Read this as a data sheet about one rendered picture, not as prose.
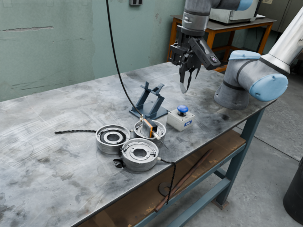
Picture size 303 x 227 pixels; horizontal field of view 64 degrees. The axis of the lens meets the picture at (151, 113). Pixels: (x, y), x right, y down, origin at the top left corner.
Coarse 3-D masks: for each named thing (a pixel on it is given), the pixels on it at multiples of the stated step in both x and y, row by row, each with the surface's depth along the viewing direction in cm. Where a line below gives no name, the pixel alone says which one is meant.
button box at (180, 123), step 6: (168, 114) 87; (174, 114) 86; (180, 114) 86; (186, 114) 87; (192, 114) 88; (168, 120) 88; (174, 120) 86; (180, 120) 84; (186, 120) 84; (192, 120) 88; (174, 126) 87; (180, 126) 84; (186, 126) 87
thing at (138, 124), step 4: (152, 120) 82; (136, 124) 80; (140, 124) 82; (156, 124) 83; (160, 124) 82; (136, 128) 80; (160, 128) 81; (164, 128) 79; (136, 132) 76; (164, 132) 79; (136, 136) 76; (140, 136) 74; (160, 136) 75; (164, 136) 77; (152, 140) 74; (156, 140) 75; (156, 144) 76
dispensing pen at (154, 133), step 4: (140, 116) 80; (140, 120) 80; (148, 120) 77; (152, 124) 75; (152, 128) 74; (156, 128) 75; (152, 132) 74; (156, 132) 76; (152, 136) 76; (156, 136) 73; (160, 140) 72; (164, 144) 71
